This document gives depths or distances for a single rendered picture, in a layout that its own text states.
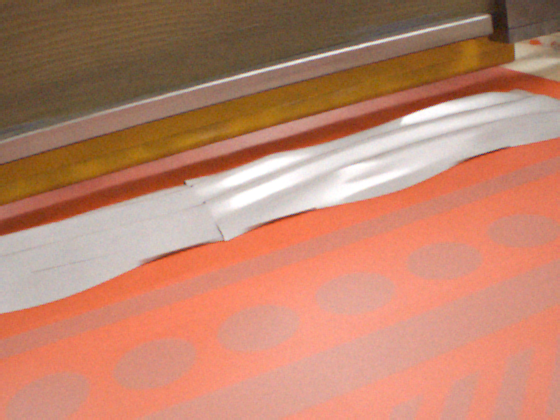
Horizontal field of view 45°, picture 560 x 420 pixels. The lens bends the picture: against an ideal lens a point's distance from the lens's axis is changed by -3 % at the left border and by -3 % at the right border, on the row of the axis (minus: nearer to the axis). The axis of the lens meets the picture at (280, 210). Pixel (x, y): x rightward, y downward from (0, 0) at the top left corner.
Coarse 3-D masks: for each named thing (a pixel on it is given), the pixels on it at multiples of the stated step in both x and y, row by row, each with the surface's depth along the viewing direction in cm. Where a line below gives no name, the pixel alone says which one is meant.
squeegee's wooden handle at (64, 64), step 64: (0, 0) 27; (64, 0) 28; (128, 0) 29; (192, 0) 30; (256, 0) 31; (320, 0) 32; (384, 0) 33; (448, 0) 34; (0, 64) 28; (64, 64) 29; (128, 64) 30; (192, 64) 31; (256, 64) 32; (0, 128) 29
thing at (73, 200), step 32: (160, 160) 35; (64, 192) 33; (96, 192) 32; (128, 192) 31; (0, 224) 30; (32, 224) 30; (192, 256) 24; (224, 256) 23; (96, 288) 23; (128, 288) 22; (0, 320) 22; (32, 320) 21
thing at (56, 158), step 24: (456, 48) 36; (480, 48) 37; (360, 72) 35; (384, 72) 35; (264, 96) 34; (288, 96) 34; (168, 120) 32; (192, 120) 33; (216, 120) 33; (96, 144) 31; (120, 144) 32; (0, 168) 30; (24, 168) 31; (48, 168) 31
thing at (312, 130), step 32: (384, 96) 38; (416, 96) 37; (448, 96) 36; (288, 128) 36; (320, 128) 35; (352, 128) 34; (192, 160) 34; (224, 160) 33; (480, 160) 27; (512, 160) 26; (416, 192) 25; (288, 224) 25; (320, 224) 24
